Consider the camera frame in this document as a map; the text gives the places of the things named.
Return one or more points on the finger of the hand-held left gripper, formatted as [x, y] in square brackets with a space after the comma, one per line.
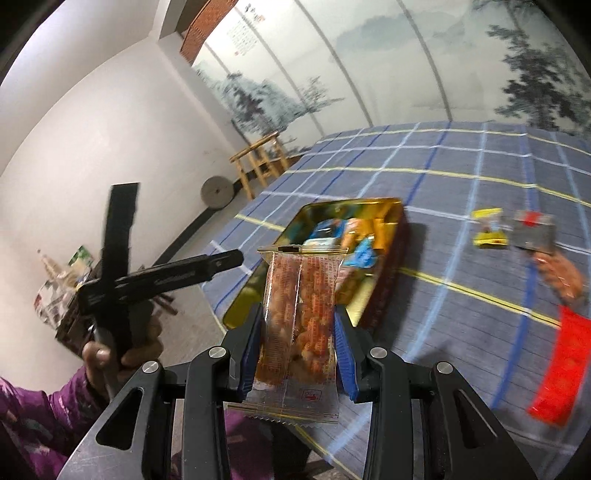
[184, 274]
[121, 221]

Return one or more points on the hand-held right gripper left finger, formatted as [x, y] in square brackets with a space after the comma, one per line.
[251, 350]

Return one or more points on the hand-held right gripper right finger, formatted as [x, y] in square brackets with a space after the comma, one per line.
[346, 355]

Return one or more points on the clear packet of orange snacks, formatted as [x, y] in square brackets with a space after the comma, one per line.
[561, 277]
[295, 323]

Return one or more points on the red tin box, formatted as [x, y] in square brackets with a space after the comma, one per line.
[318, 214]

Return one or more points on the yellow candy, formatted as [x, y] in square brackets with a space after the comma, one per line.
[489, 228]

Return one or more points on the red snack packet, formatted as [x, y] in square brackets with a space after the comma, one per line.
[558, 369]

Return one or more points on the dark grey snack packet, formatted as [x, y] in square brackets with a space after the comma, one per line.
[533, 233]

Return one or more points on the person's left forearm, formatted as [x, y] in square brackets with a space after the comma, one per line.
[37, 415]

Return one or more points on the person's left hand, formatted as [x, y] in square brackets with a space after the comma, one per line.
[138, 353]

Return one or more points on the dark wooden stool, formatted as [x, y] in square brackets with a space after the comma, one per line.
[69, 327]

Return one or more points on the green box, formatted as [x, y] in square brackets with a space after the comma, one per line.
[83, 256]

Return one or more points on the round millstone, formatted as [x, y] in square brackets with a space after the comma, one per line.
[217, 190]

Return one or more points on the bamboo chair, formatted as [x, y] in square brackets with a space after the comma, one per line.
[258, 157]

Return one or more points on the landscape painted folding screen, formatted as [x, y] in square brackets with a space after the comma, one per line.
[392, 55]

